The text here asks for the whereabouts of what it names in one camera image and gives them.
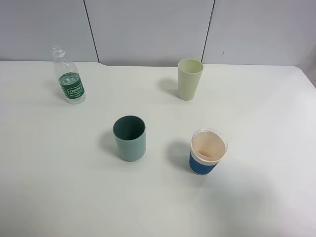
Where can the pale green plastic cup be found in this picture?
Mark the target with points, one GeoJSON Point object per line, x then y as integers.
{"type": "Point", "coordinates": [189, 73]}

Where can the clear bottle with green label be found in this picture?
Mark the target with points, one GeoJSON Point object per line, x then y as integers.
{"type": "Point", "coordinates": [68, 76]}

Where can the teal plastic cup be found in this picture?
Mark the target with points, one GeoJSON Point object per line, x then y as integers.
{"type": "Point", "coordinates": [130, 136]}

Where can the blue sleeved paper cup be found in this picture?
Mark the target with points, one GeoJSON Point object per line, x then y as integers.
{"type": "Point", "coordinates": [207, 148]}

